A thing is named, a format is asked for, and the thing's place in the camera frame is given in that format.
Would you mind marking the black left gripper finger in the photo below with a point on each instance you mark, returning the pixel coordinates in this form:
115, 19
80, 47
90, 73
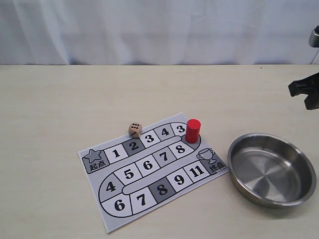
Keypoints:
307, 86

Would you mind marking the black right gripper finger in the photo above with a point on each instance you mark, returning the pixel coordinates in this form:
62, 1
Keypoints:
312, 101

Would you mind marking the red cylinder game piece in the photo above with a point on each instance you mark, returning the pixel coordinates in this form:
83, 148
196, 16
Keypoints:
192, 130

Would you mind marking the wooden die black pips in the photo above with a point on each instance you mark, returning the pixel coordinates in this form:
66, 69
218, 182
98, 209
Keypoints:
135, 130

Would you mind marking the round stainless steel dish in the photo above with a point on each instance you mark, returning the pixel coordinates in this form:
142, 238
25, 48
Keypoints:
270, 171

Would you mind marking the paper number game board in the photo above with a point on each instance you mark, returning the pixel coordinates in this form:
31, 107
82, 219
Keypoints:
131, 177

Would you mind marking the white curtain backdrop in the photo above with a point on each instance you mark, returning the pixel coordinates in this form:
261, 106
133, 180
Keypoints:
157, 32

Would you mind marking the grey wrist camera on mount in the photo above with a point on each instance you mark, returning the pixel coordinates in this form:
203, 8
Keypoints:
314, 38

